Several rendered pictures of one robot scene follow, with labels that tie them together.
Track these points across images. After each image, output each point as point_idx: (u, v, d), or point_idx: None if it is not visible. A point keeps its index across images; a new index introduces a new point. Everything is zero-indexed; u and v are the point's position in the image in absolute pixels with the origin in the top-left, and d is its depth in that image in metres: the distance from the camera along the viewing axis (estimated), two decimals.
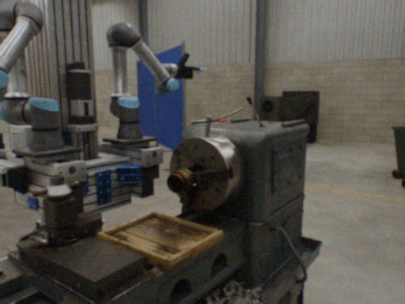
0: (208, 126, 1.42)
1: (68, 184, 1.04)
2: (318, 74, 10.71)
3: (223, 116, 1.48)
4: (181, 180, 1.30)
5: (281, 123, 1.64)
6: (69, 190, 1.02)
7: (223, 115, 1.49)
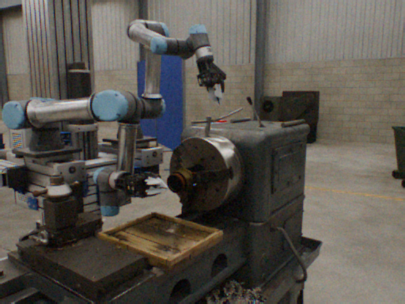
0: (208, 126, 1.42)
1: (68, 184, 1.04)
2: (318, 74, 10.71)
3: (223, 116, 1.48)
4: (181, 180, 1.30)
5: (281, 123, 1.64)
6: (69, 190, 1.02)
7: (223, 115, 1.49)
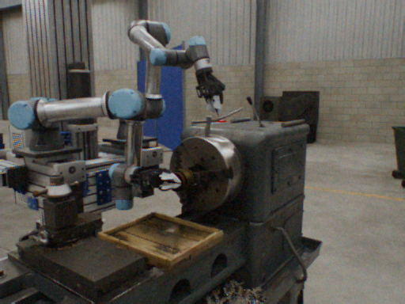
0: (208, 126, 1.42)
1: (68, 184, 1.04)
2: (318, 74, 10.71)
3: (223, 116, 1.48)
4: (182, 179, 1.30)
5: (281, 123, 1.64)
6: (69, 190, 1.02)
7: (223, 115, 1.49)
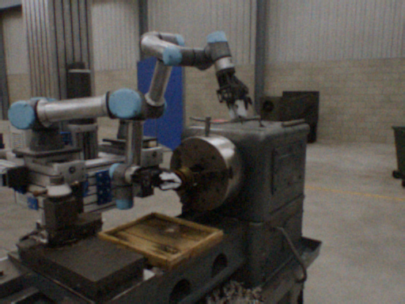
0: (205, 125, 1.42)
1: (68, 184, 1.04)
2: (318, 74, 10.71)
3: (226, 120, 1.36)
4: (182, 178, 1.31)
5: (281, 123, 1.64)
6: (69, 190, 1.02)
7: (227, 119, 1.36)
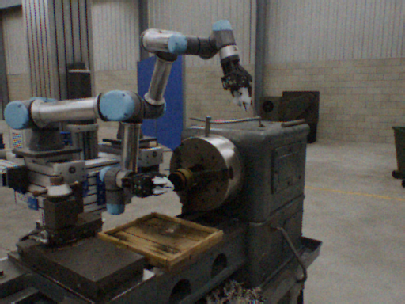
0: (205, 125, 1.42)
1: (68, 184, 1.04)
2: (318, 74, 10.71)
3: (227, 120, 1.36)
4: (182, 179, 1.30)
5: (281, 123, 1.64)
6: (69, 190, 1.02)
7: (228, 119, 1.36)
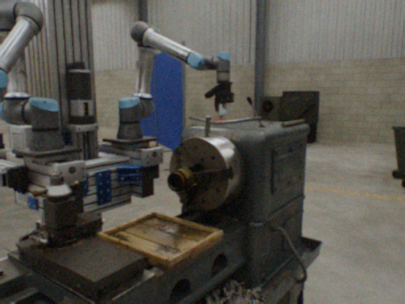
0: (205, 125, 1.42)
1: (68, 184, 1.04)
2: (318, 74, 10.71)
3: (227, 120, 1.36)
4: (182, 179, 1.30)
5: (281, 123, 1.64)
6: (69, 190, 1.02)
7: (228, 119, 1.36)
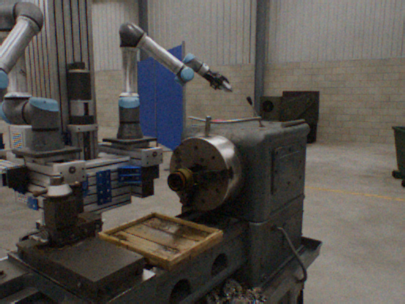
0: (205, 125, 1.42)
1: (68, 184, 1.04)
2: (318, 74, 10.71)
3: (227, 120, 1.36)
4: (182, 179, 1.30)
5: (281, 123, 1.64)
6: (69, 190, 1.02)
7: (228, 119, 1.36)
